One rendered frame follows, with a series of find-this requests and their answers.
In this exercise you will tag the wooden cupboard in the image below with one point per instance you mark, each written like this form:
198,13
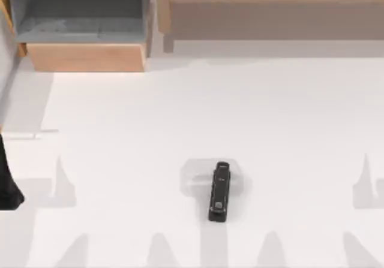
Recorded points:
270,13

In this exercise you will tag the pale wooden drawer front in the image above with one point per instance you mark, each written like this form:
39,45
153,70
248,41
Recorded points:
85,56

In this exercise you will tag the black stapler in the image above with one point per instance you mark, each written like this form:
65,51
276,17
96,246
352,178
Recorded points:
219,193

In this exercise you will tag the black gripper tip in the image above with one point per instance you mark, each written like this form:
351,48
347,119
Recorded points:
7,187

